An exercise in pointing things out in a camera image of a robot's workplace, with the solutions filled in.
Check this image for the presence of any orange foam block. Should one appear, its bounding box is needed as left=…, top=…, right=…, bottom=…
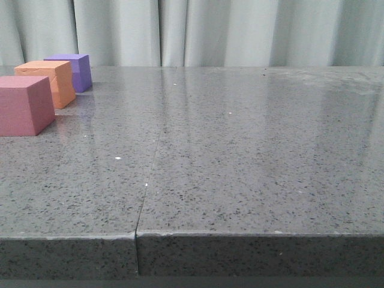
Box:
left=14, top=61, right=76, bottom=109

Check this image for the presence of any grey-white curtain backdrop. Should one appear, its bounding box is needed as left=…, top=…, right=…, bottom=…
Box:
left=1, top=1, right=383, bottom=67

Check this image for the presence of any purple foam cube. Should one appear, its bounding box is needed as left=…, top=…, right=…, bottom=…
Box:
left=44, top=54, right=92, bottom=92

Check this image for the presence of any pink foam cube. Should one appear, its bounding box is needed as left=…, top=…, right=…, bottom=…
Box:
left=1, top=76, right=55, bottom=136

